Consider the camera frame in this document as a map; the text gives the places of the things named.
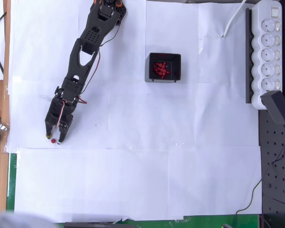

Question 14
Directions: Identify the black pegboard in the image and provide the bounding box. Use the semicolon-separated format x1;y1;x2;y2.
258;0;285;228

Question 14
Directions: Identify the white power cable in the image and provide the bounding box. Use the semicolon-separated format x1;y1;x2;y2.
222;0;248;38

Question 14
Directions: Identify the black flat device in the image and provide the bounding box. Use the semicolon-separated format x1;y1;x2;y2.
64;221;135;228

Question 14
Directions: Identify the white power strip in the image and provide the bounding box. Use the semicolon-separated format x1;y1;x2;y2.
251;0;283;111

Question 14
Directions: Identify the green mat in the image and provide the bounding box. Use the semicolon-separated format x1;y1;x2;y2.
6;153;262;228

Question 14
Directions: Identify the red white servo cable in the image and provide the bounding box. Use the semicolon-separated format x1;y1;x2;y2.
54;94;88;130

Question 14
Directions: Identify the white paper table covering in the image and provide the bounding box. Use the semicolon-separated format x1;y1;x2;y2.
6;0;263;224

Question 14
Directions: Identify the black power adapter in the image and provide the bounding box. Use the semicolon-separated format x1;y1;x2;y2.
260;90;285;126

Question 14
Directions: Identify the thin black cable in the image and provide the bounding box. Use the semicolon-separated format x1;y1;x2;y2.
233;123;285;228

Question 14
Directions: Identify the gray blurry object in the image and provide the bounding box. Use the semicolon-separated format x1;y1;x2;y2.
0;204;57;228

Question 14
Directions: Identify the black square bin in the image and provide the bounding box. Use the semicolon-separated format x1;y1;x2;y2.
144;52;182;83

